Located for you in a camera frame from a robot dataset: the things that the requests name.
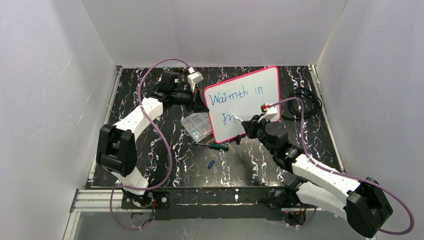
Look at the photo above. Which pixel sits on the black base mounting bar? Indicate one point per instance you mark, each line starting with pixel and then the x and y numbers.
pixel 177 203

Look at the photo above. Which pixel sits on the pink framed whiteboard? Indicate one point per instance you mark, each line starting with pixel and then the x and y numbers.
pixel 240 97

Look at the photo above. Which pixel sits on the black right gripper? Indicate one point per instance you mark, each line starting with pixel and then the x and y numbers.
pixel 251 126

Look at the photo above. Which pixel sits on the green handled screwdriver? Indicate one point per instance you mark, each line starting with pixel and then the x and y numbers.
pixel 216 146

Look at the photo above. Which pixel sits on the clear plastic screw box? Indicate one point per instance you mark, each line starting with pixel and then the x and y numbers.
pixel 197 126

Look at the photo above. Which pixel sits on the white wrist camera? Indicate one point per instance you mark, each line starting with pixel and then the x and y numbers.
pixel 193 78
pixel 268 112

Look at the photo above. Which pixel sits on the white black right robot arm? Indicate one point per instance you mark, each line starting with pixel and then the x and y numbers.
pixel 360 202

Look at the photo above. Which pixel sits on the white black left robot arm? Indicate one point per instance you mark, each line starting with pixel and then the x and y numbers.
pixel 116 147

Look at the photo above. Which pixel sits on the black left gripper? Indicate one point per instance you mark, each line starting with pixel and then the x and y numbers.
pixel 194 99

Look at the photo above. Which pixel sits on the blue marker cap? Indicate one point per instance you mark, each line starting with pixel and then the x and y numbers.
pixel 211 164

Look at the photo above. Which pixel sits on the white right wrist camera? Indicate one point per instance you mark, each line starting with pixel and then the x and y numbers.
pixel 268 112

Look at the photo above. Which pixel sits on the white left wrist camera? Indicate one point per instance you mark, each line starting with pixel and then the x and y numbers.
pixel 193 78

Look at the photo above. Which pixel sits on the aluminium rail right edge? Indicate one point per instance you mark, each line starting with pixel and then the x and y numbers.
pixel 316 83

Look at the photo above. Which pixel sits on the white blue marker pen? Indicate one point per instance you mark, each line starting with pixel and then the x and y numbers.
pixel 237 118

